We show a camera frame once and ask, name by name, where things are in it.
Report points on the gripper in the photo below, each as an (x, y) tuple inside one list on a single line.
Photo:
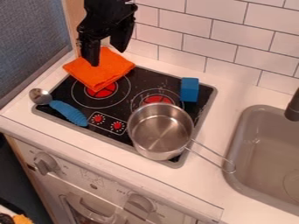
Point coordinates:
[(104, 14)]

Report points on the orange cloth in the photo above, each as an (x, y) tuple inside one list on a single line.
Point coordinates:
[(102, 69)]

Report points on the toy stove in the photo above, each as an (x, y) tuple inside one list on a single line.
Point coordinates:
[(124, 100)]

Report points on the blue block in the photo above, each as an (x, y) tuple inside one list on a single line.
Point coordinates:
[(189, 89)]

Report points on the silver pot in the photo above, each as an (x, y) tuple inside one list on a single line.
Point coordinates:
[(163, 131)]

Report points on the toy sink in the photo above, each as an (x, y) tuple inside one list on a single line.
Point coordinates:
[(264, 157)]

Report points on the tap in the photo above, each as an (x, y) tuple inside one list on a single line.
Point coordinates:
[(292, 108)]

